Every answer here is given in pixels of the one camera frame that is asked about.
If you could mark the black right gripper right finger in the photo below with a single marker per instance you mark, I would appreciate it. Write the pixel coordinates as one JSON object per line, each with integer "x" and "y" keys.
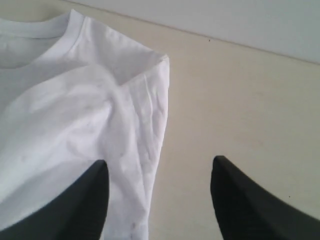
{"x": 246, "y": 211}

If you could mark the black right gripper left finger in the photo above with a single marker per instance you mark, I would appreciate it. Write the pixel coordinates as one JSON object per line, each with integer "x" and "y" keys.
{"x": 78, "y": 213}

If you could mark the white t-shirt red print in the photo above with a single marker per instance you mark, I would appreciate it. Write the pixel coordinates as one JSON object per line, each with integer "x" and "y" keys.
{"x": 74, "y": 92}

